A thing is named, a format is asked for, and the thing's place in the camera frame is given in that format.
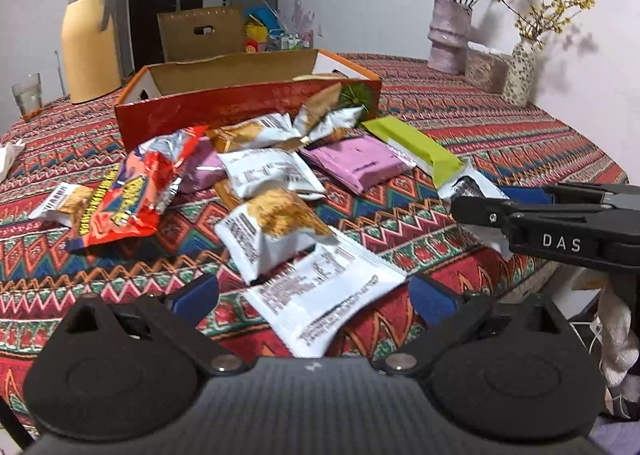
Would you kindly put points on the white packet with black text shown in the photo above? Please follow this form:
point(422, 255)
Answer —
point(325, 300)

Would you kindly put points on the yellow bag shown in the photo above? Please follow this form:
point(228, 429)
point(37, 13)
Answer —
point(255, 31)

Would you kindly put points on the green snack packet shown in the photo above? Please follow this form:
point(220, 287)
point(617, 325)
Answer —
point(415, 147)

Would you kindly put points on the yellow thermos jug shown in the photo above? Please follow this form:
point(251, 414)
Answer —
point(90, 50)

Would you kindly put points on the white floral cloth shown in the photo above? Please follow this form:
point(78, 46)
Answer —
point(617, 335)

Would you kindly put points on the white black snack packet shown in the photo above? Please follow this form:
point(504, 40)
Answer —
point(470, 187)

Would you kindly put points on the yellow flower branches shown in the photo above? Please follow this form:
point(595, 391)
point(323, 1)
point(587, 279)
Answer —
point(550, 10)

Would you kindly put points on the trolley cart with bottles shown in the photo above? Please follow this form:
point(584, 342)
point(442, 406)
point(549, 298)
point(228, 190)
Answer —
point(290, 40)

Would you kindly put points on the pink ceramic vase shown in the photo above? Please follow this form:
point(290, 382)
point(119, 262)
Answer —
point(449, 35)

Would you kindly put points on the twisted gold white packet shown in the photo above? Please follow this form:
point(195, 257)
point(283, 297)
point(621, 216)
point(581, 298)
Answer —
point(325, 115)

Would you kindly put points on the speckled vase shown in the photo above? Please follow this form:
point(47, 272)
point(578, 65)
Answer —
point(521, 75)

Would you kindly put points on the drinking glass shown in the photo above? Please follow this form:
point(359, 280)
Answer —
point(27, 97)

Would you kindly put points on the white gold snack packet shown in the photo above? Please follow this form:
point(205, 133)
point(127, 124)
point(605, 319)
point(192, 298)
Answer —
point(260, 132)

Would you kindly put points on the wooden chair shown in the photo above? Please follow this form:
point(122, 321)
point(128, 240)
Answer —
point(200, 37)

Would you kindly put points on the pink snack packet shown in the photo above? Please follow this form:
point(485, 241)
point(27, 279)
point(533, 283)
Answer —
point(357, 162)
point(200, 167)

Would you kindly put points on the large white cracker packet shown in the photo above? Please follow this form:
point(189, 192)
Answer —
point(270, 230)

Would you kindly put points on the dark door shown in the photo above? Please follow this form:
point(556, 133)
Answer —
point(165, 25)

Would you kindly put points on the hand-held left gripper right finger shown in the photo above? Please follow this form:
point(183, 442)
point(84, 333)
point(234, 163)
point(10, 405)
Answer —
point(434, 300)

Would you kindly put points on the red snack bag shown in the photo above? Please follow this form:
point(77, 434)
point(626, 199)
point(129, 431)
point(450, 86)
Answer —
point(135, 190)

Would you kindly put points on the plain white snack packet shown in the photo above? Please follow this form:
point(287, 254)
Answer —
point(270, 172)

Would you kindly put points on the gold orange snack packet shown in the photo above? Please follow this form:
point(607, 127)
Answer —
point(225, 195)

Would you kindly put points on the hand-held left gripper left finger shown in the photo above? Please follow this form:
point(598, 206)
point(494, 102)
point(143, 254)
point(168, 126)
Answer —
point(195, 297)

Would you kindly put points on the woven basket by vases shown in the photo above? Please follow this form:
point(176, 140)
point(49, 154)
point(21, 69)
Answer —
point(487, 70)

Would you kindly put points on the small white cracker packet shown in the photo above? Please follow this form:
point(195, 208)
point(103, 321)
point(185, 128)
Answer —
point(60, 202)

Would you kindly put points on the blue plastic item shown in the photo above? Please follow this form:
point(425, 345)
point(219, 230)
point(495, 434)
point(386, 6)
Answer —
point(262, 15)

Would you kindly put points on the red cardboard box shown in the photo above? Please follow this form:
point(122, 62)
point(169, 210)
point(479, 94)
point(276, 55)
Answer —
point(225, 105)

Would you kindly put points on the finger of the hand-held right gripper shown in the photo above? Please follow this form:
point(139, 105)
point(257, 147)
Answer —
point(480, 212)
point(585, 195)

